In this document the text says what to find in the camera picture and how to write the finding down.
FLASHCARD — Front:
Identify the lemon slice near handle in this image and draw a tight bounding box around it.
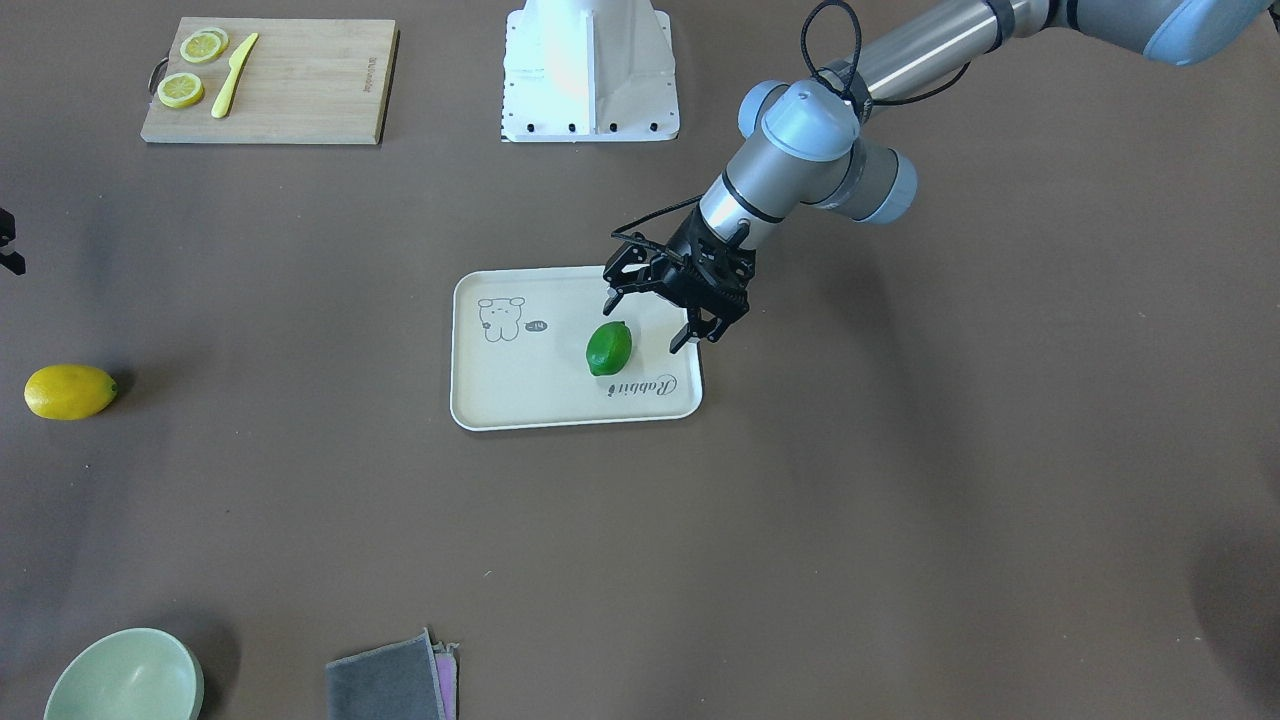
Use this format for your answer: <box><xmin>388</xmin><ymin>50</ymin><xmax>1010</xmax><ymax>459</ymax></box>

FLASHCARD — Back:
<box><xmin>154</xmin><ymin>72</ymin><xmax>205</xmax><ymax>109</ymax></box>

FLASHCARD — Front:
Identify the wooden cutting board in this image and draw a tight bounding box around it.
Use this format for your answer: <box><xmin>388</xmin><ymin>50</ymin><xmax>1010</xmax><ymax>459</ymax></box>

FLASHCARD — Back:
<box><xmin>140</xmin><ymin>15</ymin><xmax>399</xmax><ymax>145</ymax></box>

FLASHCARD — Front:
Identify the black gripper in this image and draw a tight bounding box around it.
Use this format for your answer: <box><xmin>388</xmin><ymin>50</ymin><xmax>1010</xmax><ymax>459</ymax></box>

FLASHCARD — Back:
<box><xmin>602</xmin><ymin>211</ymin><xmax>755</xmax><ymax>354</ymax></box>

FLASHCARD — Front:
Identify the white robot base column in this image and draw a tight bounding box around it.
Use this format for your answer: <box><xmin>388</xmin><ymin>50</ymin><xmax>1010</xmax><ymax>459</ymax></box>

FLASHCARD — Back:
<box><xmin>500</xmin><ymin>1</ymin><xmax>681</xmax><ymax>143</ymax></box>

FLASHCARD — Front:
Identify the green lime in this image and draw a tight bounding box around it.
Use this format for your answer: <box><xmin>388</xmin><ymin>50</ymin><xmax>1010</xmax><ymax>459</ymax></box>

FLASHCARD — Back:
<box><xmin>585</xmin><ymin>322</ymin><xmax>634</xmax><ymax>377</ymax></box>

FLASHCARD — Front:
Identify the yellow lemon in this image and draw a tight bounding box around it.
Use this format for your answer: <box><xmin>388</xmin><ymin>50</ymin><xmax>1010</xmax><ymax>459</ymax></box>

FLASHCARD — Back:
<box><xmin>24</xmin><ymin>364</ymin><xmax>118</xmax><ymax>421</ymax></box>

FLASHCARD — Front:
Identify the beige rabbit tray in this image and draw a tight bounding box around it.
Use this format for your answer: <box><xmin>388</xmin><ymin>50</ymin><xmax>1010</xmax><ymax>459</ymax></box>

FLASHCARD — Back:
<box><xmin>451</xmin><ymin>266</ymin><xmax>703</xmax><ymax>430</ymax></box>

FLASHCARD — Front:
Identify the grey folded cloth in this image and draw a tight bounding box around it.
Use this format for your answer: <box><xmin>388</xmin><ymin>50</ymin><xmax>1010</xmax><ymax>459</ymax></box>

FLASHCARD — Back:
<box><xmin>325</xmin><ymin>628</ymin><xmax>458</xmax><ymax>719</ymax></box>

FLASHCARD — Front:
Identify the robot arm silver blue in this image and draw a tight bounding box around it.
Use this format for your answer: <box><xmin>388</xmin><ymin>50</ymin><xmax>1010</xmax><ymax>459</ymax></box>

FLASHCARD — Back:
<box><xmin>603</xmin><ymin>1</ymin><xmax>1277</xmax><ymax>352</ymax></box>

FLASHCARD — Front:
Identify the yellow plastic knife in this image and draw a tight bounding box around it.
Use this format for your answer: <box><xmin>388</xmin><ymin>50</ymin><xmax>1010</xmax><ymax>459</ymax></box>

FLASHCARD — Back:
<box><xmin>210</xmin><ymin>32</ymin><xmax>260</xmax><ymax>119</ymax></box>

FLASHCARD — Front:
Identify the mint green bowl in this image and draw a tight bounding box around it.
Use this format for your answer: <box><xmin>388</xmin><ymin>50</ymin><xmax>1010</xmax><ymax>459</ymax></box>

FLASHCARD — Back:
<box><xmin>44</xmin><ymin>626</ymin><xmax>205</xmax><ymax>719</ymax></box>

